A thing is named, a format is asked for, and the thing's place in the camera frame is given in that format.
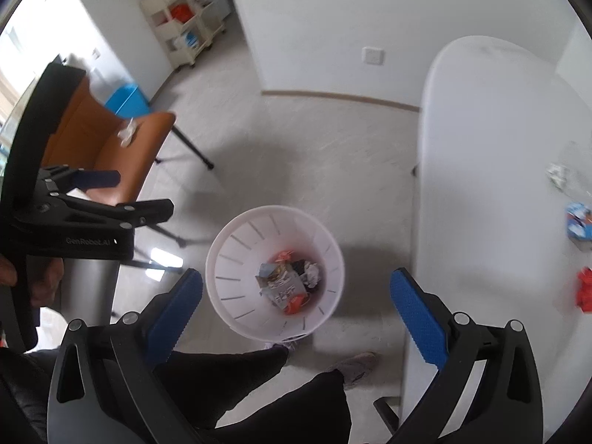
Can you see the person's left hand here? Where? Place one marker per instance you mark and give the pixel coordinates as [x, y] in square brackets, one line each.
[42, 290]

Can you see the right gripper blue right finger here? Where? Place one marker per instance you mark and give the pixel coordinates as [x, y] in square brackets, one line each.
[507, 406]

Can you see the blue plastic bin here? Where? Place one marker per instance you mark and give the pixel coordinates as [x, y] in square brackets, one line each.
[128, 102]

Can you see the crumpled clear silver wrapper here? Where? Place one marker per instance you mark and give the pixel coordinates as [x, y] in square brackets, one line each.
[558, 175]

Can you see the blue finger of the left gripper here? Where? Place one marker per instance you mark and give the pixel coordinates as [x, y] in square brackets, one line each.
[65, 178]
[84, 214]

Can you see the cream storage shelf cart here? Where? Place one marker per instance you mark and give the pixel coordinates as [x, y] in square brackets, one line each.
[184, 28]

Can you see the person's black trouser legs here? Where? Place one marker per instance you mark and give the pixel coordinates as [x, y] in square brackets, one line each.
[206, 387]

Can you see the white plastic waste basket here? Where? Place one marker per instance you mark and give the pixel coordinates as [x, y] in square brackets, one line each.
[271, 234]

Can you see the white wall socket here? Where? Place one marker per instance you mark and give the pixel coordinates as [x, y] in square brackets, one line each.
[372, 55]

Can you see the clear printed snack bag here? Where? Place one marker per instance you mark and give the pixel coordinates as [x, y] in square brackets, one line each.
[283, 287]

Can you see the person's left black sleeve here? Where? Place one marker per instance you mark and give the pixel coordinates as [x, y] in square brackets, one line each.
[25, 385]

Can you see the black woven mesh mat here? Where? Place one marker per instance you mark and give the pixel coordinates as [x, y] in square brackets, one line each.
[584, 292]

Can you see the orange leather chair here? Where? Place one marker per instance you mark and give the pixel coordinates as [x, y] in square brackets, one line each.
[87, 138]

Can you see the grey shoe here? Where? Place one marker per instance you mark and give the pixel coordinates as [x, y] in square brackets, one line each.
[355, 369]

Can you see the white crumpled tissue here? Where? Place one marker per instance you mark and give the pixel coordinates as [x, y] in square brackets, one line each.
[126, 134]

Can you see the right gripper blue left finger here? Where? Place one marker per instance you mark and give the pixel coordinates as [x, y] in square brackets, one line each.
[135, 344]

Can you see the white newspaper ball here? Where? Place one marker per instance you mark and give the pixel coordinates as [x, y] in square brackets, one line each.
[312, 275]

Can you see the blue white carton wrapper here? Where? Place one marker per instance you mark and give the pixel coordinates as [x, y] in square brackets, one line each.
[578, 222]

